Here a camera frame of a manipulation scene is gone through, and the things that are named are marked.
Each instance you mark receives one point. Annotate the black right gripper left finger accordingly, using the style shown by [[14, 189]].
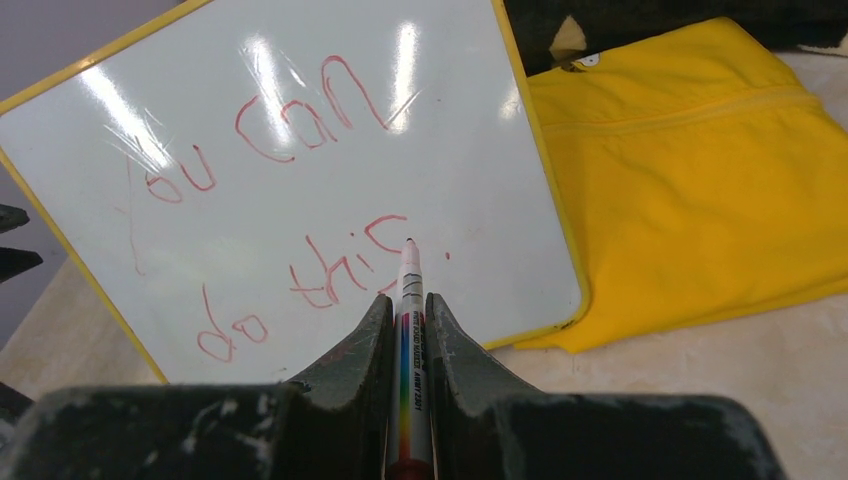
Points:
[[327, 422]]

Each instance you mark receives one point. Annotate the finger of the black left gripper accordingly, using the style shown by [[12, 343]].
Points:
[[12, 217], [14, 262]]

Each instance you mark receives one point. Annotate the yellow framed whiteboard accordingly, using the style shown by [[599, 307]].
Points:
[[237, 178]]

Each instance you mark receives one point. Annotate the yellow zippered fabric pouch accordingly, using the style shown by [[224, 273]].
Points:
[[702, 182]]

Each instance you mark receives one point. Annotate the black floral pillow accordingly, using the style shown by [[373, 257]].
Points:
[[554, 32]]

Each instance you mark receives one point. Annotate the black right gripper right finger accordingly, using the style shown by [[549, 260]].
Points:
[[491, 424]]

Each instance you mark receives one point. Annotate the red capped white marker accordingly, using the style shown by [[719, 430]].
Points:
[[409, 447]]

